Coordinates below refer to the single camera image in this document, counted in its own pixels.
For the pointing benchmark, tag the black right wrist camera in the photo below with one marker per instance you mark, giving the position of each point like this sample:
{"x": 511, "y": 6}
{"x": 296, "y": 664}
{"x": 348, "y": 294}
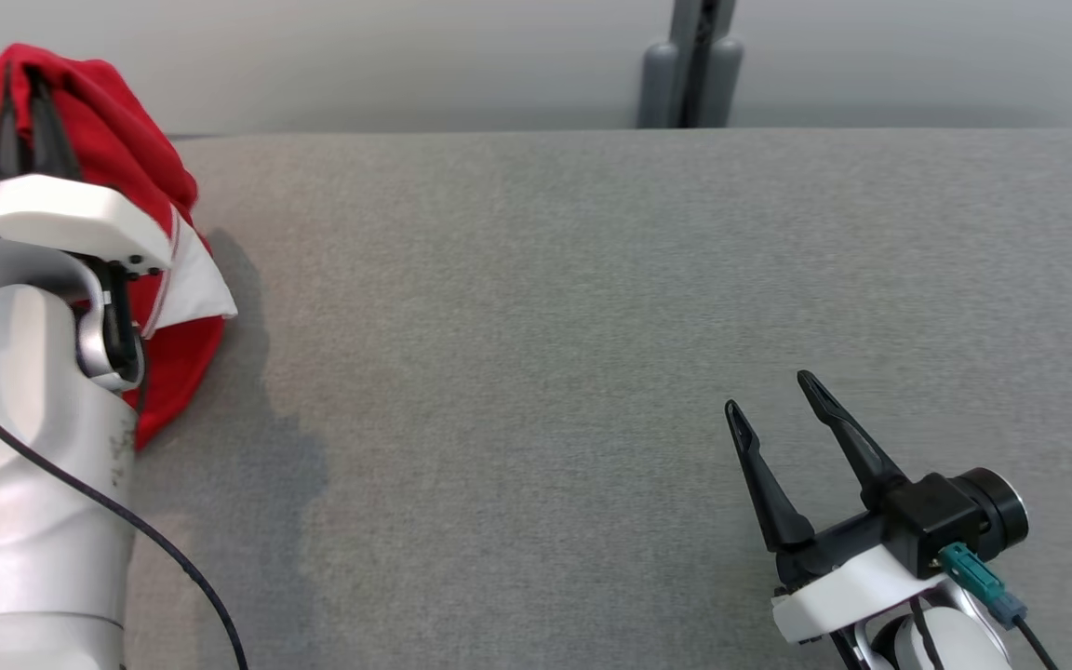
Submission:
{"x": 945, "y": 521}

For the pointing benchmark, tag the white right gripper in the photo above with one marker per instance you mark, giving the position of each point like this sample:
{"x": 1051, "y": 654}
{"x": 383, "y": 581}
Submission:
{"x": 852, "y": 591}

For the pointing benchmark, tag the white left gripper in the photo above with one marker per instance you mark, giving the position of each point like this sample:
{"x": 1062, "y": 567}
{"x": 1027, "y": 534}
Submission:
{"x": 80, "y": 214}

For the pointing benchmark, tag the grey fabric sofa cushion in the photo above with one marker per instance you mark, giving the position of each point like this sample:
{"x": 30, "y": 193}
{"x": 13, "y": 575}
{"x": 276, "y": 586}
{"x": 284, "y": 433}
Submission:
{"x": 592, "y": 372}

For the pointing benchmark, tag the grey partition post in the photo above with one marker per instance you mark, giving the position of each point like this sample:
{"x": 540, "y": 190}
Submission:
{"x": 690, "y": 65}

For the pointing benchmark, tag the red basketball jersey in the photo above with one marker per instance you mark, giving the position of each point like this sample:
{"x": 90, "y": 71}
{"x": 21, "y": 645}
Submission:
{"x": 108, "y": 121}

